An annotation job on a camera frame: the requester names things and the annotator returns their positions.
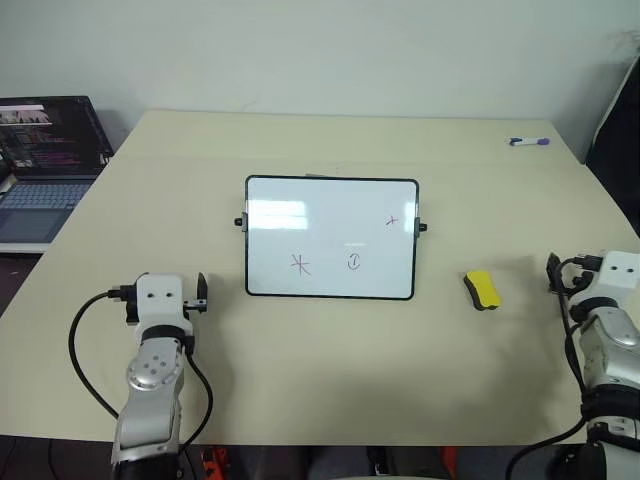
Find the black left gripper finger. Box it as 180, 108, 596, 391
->
196, 272, 211, 317

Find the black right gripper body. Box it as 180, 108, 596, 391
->
557, 254, 605, 294

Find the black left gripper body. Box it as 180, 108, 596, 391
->
121, 283, 200, 325

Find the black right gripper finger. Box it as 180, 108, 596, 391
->
545, 252, 562, 295

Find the yellow and black eraser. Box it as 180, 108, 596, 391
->
462, 270, 503, 314

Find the black-framed small whiteboard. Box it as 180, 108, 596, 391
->
232, 174, 431, 302

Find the black object beside table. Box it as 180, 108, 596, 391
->
583, 58, 640, 187

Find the open dark laptop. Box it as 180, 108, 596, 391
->
0, 95, 115, 246

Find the orange and black object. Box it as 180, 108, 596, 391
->
198, 446, 230, 480

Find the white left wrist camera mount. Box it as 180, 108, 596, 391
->
134, 272, 194, 342

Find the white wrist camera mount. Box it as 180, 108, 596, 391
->
134, 272, 194, 342
598, 250, 640, 302

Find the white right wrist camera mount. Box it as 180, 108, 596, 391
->
598, 250, 640, 302

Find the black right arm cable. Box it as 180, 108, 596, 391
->
503, 294, 591, 480

